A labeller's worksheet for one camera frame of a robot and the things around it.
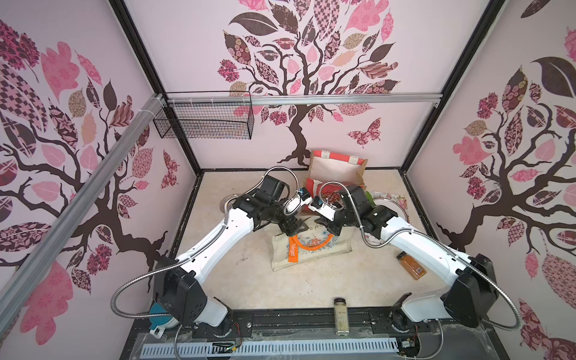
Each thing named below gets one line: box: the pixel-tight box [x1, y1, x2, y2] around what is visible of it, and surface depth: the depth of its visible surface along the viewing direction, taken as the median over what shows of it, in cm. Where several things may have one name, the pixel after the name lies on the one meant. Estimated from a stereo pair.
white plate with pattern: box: [372, 198, 411, 225], surface depth 105 cm
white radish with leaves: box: [364, 190, 377, 208], surface depth 106 cm
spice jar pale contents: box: [333, 297, 350, 336], surface depth 74 cm
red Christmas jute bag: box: [306, 150, 369, 200], surface depth 100 cm
